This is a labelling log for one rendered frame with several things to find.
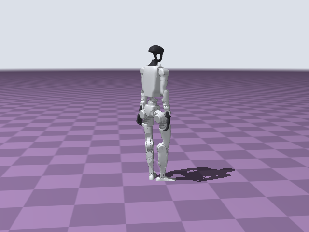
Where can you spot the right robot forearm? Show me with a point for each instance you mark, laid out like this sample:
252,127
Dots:
165,101

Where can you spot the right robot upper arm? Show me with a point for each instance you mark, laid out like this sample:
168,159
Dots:
164,73

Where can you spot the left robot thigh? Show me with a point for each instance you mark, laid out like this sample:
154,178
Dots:
148,129

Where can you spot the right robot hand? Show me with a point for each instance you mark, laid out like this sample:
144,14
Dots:
168,120

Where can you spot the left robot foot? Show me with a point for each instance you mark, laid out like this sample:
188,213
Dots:
152,177

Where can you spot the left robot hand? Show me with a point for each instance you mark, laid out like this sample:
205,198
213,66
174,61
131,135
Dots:
139,120

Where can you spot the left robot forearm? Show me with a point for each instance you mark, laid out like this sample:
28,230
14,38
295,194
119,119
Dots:
143,100

